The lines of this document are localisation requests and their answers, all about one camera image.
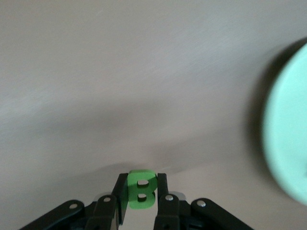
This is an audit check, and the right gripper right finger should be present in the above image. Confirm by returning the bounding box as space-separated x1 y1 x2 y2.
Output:
153 172 255 230

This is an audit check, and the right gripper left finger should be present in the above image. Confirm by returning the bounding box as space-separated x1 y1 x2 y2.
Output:
21 172 129 230

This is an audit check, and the green foam letter B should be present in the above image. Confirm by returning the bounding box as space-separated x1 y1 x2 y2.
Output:
126 169 157 209

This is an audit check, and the green plate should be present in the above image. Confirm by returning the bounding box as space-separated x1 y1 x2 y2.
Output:
261 43 307 208

